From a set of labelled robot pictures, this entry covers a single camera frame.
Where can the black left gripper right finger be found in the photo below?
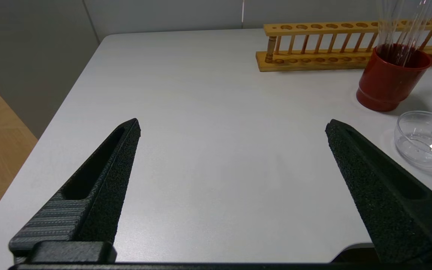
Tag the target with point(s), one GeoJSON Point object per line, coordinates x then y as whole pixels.
{"type": "Point", "coordinates": [396, 202]}

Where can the empty glass test tube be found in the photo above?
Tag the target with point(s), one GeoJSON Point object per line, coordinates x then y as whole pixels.
{"type": "Point", "coordinates": [422, 26]}
{"type": "Point", "coordinates": [388, 26]}
{"type": "Point", "coordinates": [407, 33]}

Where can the wooden test tube rack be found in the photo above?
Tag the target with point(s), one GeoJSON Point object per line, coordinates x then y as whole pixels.
{"type": "Point", "coordinates": [313, 64]}

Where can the red cup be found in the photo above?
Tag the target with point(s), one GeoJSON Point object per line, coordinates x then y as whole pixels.
{"type": "Point", "coordinates": [388, 86]}

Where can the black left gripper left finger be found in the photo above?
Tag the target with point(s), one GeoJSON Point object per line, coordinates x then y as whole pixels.
{"type": "Point", "coordinates": [99, 202]}

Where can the clear glass dish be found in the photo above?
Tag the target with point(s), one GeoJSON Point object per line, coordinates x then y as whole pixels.
{"type": "Point", "coordinates": [426, 150]}

